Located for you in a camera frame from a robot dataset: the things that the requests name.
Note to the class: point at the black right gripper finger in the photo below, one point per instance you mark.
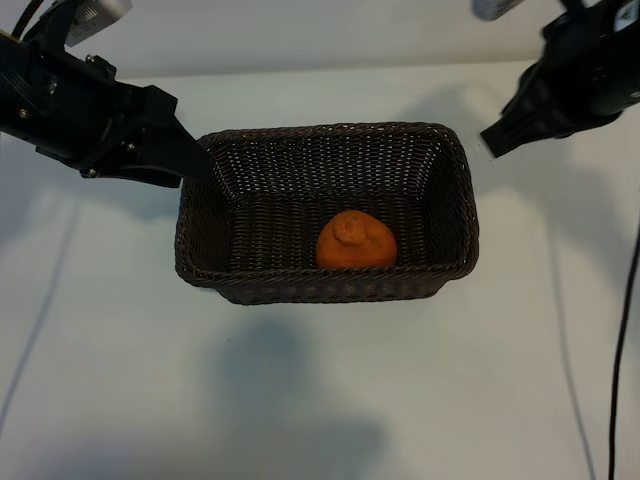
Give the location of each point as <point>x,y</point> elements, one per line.
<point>540,130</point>
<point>525,105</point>

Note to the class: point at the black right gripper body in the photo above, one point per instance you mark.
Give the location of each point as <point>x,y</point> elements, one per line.
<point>600,65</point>

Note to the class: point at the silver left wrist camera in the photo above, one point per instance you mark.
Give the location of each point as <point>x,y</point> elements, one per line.
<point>107,7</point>

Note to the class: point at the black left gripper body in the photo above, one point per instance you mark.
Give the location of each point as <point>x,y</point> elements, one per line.
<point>65,105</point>

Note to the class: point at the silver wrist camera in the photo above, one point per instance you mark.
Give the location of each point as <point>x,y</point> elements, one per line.
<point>107,7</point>
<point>495,7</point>

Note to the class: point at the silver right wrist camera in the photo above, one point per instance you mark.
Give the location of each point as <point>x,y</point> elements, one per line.
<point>495,7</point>

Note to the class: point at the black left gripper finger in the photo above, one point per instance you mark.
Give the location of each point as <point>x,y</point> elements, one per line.
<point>145,175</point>
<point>172,150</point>

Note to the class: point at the dark brown wicker basket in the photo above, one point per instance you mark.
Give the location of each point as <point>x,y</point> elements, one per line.
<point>280,220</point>

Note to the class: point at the orange fruit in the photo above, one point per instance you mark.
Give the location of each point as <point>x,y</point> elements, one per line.
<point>360,250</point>

